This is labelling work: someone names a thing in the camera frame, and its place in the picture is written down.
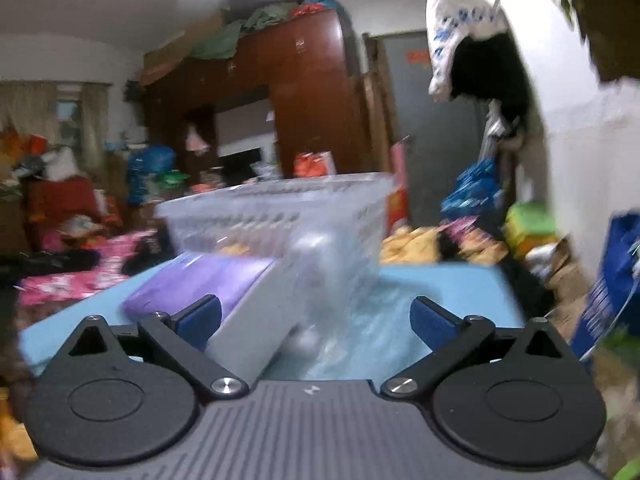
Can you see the white hooded sweatshirt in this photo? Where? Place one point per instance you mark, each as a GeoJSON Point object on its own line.
{"type": "Point", "coordinates": [450, 25]}

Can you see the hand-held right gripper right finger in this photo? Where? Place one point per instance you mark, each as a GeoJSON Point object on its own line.
{"type": "Point", "coordinates": [432, 325]}

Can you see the black monitor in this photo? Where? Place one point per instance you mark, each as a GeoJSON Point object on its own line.
{"type": "Point", "coordinates": [240, 159]}

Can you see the large blue plastic sack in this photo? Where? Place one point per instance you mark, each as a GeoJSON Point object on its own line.
{"type": "Point", "coordinates": [150, 172]}

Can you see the green cloth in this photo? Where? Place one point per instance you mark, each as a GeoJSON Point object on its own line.
{"type": "Point", "coordinates": [240, 30]}

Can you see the yellow cloth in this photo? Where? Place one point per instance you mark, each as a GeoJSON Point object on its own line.
{"type": "Point", "coordinates": [410, 245]}

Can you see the olive cloth bag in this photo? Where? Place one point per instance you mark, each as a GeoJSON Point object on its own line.
{"type": "Point", "coordinates": [605, 15]}

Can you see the blue plastic bag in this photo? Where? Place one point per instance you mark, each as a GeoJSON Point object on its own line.
{"type": "Point", "coordinates": [472, 187]}

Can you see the white hanging plastic bag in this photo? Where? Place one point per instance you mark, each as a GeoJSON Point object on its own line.
{"type": "Point", "coordinates": [196, 140]}

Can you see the white plastic lattice basket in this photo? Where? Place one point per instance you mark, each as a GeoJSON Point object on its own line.
{"type": "Point", "coordinates": [300, 210]}

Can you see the red and white plastic bag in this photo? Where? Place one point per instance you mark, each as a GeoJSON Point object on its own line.
{"type": "Point", "coordinates": [312, 164]}

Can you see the grey metal door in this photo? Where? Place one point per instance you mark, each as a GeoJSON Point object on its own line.
{"type": "Point", "coordinates": [410, 105]}

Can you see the pink floral bedding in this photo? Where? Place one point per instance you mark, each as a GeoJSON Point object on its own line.
{"type": "Point", "coordinates": [80, 270]}

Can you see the yellow and white medicine box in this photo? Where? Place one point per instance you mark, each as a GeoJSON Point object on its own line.
{"type": "Point", "coordinates": [265, 320]}

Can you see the purple cardboard box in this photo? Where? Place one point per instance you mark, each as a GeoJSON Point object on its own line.
{"type": "Point", "coordinates": [200, 280]}

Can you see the beige curtain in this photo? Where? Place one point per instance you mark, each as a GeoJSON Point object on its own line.
{"type": "Point", "coordinates": [30, 115]}

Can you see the blue shopping bag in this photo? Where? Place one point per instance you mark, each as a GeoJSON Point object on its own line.
{"type": "Point", "coordinates": [620, 265]}

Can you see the brown wooden wardrobe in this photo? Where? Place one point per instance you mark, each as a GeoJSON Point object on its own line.
{"type": "Point", "coordinates": [310, 100]}

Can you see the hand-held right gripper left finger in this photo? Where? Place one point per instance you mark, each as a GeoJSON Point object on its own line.
{"type": "Point", "coordinates": [200, 322]}

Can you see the black hanging garment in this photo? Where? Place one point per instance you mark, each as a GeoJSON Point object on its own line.
{"type": "Point", "coordinates": [490, 75]}

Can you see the yellow-green bag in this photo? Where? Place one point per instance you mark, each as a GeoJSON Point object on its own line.
{"type": "Point", "coordinates": [530, 222]}

